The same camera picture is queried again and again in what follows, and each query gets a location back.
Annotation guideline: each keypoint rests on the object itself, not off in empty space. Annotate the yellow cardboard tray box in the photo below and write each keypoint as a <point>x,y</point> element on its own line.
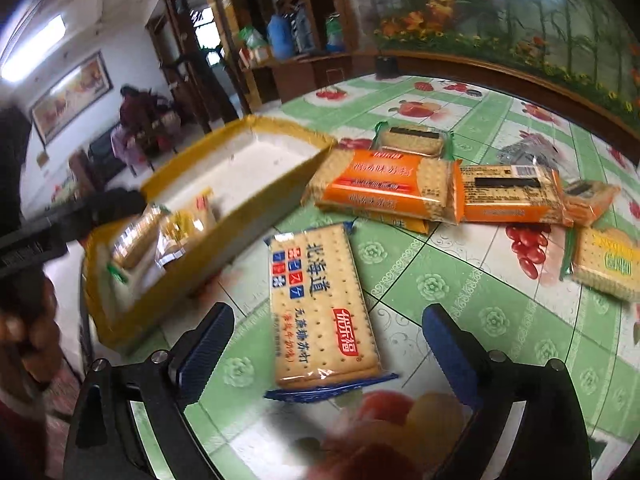
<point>257,168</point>

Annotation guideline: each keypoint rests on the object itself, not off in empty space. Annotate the green label square cracker pack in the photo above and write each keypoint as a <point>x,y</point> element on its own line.
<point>605,260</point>

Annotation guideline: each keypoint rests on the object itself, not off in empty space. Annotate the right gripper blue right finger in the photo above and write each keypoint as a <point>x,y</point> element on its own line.
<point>459,355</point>

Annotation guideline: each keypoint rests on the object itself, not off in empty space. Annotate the orange cracker pack barcode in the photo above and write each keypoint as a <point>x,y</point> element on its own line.
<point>513,194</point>

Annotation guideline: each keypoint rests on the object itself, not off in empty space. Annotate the wooden low cabinet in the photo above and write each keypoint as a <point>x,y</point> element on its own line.
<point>287,80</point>

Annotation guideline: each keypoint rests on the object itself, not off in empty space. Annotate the green fruit pattern tablecloth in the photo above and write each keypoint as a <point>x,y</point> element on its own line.
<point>523,309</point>

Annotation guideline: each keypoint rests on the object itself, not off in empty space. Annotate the yellow square cracker pack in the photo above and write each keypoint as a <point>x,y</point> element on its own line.
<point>185,228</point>

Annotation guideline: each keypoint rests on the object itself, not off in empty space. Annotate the seated person dark red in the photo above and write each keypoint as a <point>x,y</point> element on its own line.
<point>148,126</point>

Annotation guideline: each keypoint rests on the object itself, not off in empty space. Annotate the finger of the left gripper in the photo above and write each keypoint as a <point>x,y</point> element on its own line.
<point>76,219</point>

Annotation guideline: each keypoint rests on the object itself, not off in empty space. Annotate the dark wooden chair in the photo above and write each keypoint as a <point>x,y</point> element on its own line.
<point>205,97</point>

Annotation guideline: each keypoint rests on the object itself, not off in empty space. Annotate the yellow cheese biscuit pack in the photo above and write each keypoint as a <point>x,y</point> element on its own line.
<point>414,225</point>

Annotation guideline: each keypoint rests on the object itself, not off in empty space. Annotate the clear packet dark snack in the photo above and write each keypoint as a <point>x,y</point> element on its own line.
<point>534,149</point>

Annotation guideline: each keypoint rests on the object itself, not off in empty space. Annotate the blue water jug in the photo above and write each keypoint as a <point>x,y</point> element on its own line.
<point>280,38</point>

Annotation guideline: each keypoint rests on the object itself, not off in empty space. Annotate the floral glass partition screen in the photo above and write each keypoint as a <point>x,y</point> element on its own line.
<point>585,46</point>

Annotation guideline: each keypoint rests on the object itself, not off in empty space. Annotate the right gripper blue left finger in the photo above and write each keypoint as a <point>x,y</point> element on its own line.
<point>195,355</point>

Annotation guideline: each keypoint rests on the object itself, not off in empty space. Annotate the framed wall painting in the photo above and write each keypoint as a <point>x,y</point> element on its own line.
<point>70,96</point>

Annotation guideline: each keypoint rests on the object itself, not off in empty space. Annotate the green long cracker pack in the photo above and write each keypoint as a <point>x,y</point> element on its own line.
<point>135,241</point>

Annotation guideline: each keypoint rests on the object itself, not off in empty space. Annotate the person's left hand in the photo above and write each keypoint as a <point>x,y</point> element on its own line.
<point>30,352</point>

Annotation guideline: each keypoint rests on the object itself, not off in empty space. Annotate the round cracker pack black label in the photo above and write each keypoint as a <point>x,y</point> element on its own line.
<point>414,139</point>

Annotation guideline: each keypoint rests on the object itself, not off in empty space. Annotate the slim orange cracker pack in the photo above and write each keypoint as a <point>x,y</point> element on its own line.
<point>586,200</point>

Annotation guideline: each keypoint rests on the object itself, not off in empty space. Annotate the small black cup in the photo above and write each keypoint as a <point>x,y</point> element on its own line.
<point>386,67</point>

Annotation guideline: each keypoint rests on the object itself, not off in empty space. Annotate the blue edged soda cracker pack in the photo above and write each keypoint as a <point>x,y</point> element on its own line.
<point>323,339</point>

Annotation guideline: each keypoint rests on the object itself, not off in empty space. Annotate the ceiling fluorescent light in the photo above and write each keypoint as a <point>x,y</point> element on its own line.
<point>34,51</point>

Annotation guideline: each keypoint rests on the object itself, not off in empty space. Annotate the green white bag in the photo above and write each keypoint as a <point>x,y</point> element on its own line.
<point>255,42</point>

